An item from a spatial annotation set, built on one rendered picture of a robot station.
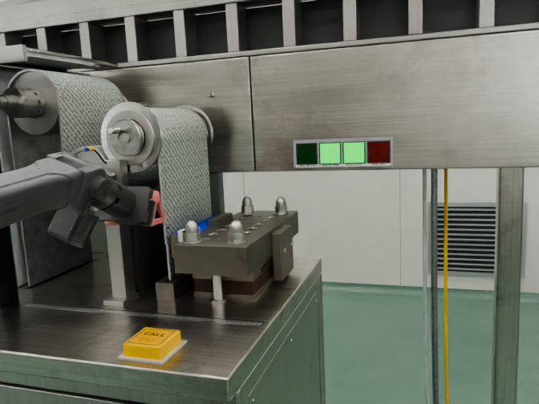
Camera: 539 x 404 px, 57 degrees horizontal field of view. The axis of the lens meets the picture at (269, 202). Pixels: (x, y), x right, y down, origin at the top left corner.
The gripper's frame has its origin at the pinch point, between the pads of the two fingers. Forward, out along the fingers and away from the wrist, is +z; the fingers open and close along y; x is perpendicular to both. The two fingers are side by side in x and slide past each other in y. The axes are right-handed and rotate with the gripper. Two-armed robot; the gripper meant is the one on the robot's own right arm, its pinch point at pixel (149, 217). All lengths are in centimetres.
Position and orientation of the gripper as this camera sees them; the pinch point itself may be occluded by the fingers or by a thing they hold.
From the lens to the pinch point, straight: 100.3
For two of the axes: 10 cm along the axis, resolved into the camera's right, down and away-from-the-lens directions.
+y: 9.4, 0.1, -3.3
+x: 1.1, -9.5, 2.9
